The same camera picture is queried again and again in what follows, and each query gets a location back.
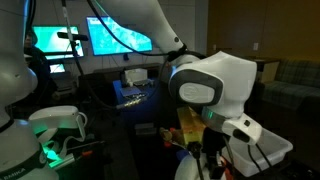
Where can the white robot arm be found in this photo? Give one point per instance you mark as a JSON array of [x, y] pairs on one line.
[[220, 83]]

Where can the orange handled tool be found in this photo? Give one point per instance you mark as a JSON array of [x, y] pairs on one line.
[[69, 159]]

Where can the clear plastic bin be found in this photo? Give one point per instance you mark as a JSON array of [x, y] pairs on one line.
[[272, 145]]

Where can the plaid sofa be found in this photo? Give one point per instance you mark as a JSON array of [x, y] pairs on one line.
[[295, 80]]

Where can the person in dark clothes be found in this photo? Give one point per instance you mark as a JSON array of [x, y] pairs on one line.
[[38, 63]]

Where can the white towel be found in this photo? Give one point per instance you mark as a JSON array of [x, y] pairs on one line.
[[188, 169]]

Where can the wall monitor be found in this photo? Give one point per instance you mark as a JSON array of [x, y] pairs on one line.
[[49, 42], [104, 43]]

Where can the small laptop screen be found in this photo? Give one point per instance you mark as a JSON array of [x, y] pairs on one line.
[[57, 68]]

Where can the right wall monitor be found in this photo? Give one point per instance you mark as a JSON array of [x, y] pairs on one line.
[[104, 43]]

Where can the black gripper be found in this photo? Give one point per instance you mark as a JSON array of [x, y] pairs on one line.
[[212, 144]]

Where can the left wall monitor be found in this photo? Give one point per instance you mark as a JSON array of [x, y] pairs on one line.
[[49, 42]]

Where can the brown plush toy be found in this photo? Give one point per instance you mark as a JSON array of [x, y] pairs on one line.
[[171, 135]]

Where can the black camera on tripod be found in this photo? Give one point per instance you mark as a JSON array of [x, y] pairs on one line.
[[71, 36]]

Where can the wooden shelf cabinet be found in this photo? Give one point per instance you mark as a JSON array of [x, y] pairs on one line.
[[266, 70]]

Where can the white box on desk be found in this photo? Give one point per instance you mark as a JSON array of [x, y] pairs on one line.
[[136, 75]]

